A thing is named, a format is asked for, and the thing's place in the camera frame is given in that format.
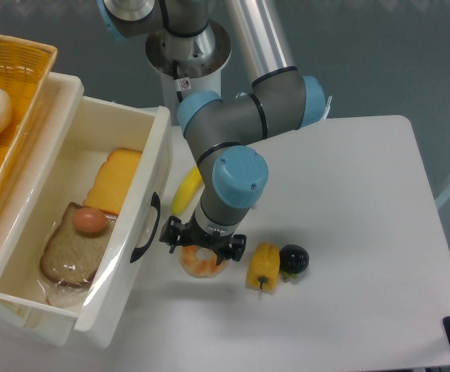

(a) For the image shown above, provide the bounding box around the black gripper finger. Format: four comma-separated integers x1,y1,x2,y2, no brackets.
215,234,246,266
159,215,186,253

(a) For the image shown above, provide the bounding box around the white drawer cabinet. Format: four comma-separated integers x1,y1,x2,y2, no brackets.
0,73,84,346

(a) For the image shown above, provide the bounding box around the black round fruit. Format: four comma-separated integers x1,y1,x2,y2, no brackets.
280,244,310,280

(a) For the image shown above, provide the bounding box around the yellow banana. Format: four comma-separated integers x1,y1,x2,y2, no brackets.
171,166,204,216

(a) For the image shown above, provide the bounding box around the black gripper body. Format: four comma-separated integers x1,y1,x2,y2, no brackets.
180,220,232,252

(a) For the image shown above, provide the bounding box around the white drawer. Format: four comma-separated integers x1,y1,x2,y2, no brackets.
0,98,171,348

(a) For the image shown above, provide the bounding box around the white bracket right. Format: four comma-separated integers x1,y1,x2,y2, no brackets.
321,95,333,120

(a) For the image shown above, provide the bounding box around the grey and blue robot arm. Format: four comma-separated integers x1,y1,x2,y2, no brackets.
98,1,326,262

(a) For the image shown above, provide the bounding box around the brown egg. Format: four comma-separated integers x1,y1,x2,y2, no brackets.
72,207,107,233

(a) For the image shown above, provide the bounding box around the yellow toast slice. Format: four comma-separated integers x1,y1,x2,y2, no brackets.
83,148,143,215

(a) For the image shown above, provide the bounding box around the yellow bell pepper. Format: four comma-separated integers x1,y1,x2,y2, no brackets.
246,242,280,293

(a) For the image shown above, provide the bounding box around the brown bread slice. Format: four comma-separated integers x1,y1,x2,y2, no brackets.
39,202,117,288

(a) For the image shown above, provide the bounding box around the orange glazed donut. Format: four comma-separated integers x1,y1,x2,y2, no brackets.
179,245,227,278

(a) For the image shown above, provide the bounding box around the orange wicker basket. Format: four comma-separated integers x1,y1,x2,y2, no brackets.
0,35,57,194

